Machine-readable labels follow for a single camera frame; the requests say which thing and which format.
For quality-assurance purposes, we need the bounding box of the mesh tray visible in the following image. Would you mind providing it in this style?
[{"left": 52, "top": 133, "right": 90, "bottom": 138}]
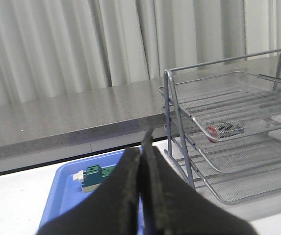
[
  {"left": 158, "top": 70, "right": 281, "bottom": 143},
  {"left": 191, "top": 157, "right": 281, "bottom": 205},
  {"left": 181, "top": 116, "right": 281, "bottom": 174}
]

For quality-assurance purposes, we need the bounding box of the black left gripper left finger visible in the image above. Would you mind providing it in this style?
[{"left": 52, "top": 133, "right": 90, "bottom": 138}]
[{"left": 36, "top": 147, "right": 141, "bottom": 235}]

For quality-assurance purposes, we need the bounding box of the grey stone counter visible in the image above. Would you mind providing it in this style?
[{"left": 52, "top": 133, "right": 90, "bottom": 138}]
[{"left": 0, "top": 56, "right": 281, "bottom": 162}]

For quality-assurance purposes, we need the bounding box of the green electrical module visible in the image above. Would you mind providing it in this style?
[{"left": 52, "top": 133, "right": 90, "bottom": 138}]
[{"left": 73, "top": 165, "right": 115, "bottom": 193}]

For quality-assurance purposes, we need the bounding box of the red emergency push button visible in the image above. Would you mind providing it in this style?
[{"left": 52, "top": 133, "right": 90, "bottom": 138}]
[{"left": 206, "top": 121, "right": 245, "bottom": 139}]

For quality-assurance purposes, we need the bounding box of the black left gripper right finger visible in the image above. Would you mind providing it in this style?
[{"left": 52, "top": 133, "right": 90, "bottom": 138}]
[{"left": 140, "top": 128, "right": 256, "bottom": 235}]

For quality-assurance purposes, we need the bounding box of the grey curtain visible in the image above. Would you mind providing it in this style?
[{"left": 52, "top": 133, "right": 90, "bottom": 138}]
[{"left": 0, "top": 0, "right": 281, "bottom": 106}]

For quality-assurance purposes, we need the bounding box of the blue plastic tray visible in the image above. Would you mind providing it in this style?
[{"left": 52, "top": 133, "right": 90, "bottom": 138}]
[{"left": 38, "top": 146, "right": 155, "bottom": 235}]

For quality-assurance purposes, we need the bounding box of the grey metal rack frame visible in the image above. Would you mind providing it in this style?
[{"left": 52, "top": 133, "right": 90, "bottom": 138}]
[{"left": 163, "top": 48, "right": 281, "bottom": 188}]

